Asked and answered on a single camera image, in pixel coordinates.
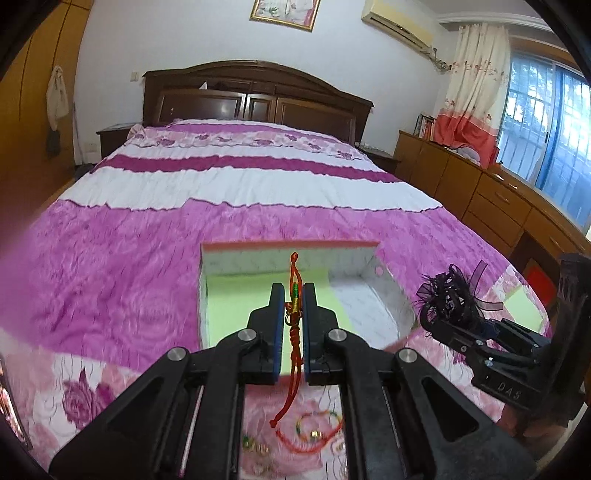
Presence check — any red cord jade pendant bracelet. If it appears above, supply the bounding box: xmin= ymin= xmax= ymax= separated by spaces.
xmin=268 ymin=251 xmax=306 ymax=428

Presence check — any multicolour woven bell bracelet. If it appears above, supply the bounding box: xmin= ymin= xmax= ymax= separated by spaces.
xmin=274 ymin=410 xmax=346 ymax=455

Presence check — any black ribbon hair accessory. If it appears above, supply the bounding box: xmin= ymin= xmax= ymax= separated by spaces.
xmin=417 ymin=260 xmax=504 ymax=332

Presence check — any right hand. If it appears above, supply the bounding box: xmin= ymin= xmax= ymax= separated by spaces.
xmin=513 ymin=399 xmax=586 ymax=440

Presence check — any green paper liner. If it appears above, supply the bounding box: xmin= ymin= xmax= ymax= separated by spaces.
xmin=199 ymin=270 xmax=353 ymax=348

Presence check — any green paper sheet on bed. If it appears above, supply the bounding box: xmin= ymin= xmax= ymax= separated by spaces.
xmin=504 ymin=285 xmax=543 ymax=332

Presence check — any red cardboard box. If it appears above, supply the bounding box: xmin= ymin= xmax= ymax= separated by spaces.
xmin=197 ymin=241 xmax=416 ymax=349

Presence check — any gold pearl earring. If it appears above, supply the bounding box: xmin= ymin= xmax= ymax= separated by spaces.
xmin=242 ymin=434 xmax=271 ymax=459

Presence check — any wooden dresser cabinet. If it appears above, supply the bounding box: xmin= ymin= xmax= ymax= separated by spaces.
xmin=394 ymin=130 xmax=590 ymax=280

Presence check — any pink floral bedspread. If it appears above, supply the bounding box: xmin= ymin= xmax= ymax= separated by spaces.
xmin=1 ymin=120 xmax=538 ymax=479

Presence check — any blue framed window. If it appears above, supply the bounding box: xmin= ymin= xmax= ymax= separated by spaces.
xmin=498 ymin=53 xmax=590 ymax=234

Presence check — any dark wooden headboard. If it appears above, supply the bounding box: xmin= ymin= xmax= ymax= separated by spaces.
xmin=142 ymin=60 xmax=374 ymax=145

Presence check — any dark bedside table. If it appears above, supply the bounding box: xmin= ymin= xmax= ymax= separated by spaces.
xmin=96 ymin=122 xmax=144 ymax=159

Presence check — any floral red curtain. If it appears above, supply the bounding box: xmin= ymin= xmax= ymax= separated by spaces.
xmin=433 ymin=23 xmax=511 ymax=169

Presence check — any wooden wardrobe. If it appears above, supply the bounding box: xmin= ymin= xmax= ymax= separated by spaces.
xmin=0 ymin=0 xmax=96 ymax=209

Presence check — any black hanging bag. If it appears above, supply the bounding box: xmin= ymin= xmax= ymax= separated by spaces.
xmin=46 ymin=129 xmax=61 ymax=158

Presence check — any white hanging garment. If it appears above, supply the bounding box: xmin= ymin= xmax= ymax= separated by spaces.
xmin=46 ymin=65 xmax=69 ymax=131

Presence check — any framed wall picture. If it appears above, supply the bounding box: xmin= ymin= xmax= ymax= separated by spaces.
xmin=249 ymin=0 xmax=321 ymax=32

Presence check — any wall air conditioner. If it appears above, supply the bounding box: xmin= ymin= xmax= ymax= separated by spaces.
xmin=362 ymin=0 xmax=439 ymax=52

